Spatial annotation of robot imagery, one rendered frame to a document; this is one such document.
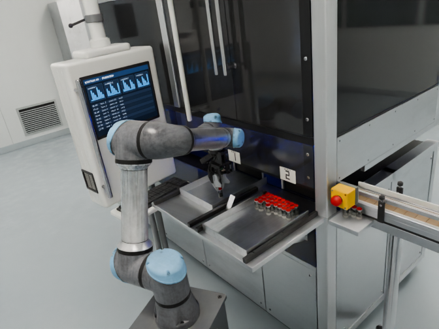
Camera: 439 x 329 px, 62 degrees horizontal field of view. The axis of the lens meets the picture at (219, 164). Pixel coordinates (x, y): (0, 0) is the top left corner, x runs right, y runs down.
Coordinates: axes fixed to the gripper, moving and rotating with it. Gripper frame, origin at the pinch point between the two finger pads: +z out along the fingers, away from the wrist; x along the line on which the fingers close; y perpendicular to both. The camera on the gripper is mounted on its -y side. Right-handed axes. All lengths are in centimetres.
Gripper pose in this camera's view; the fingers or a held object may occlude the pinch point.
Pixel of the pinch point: (219, 187)
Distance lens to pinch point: 170.8
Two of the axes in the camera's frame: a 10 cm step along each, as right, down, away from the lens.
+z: 1.2, 9.1, 4.0
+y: 6.3, 2.4, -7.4
